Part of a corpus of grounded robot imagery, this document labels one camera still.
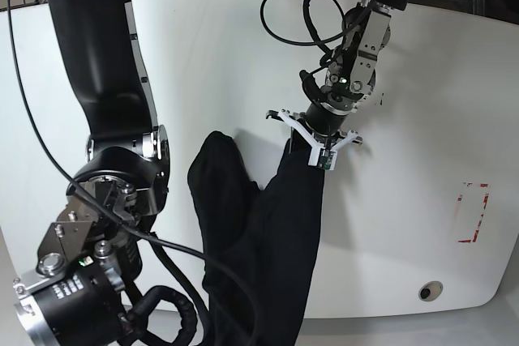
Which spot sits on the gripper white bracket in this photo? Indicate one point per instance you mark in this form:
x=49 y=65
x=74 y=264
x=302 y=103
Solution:
x=317 y=130

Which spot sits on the black t-shirt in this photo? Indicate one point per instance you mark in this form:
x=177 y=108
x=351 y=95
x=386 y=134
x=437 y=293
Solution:
x=269 y=236

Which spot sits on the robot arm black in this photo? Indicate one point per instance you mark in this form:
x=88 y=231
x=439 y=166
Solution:
x=349 y=61
x=82 y=290

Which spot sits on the red tape marking rectangle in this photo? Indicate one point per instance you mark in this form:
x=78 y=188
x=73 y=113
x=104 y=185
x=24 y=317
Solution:
x=470 y=211

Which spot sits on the right table grommet hole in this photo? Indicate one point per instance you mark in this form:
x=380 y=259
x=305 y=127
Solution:
x=430 y=291

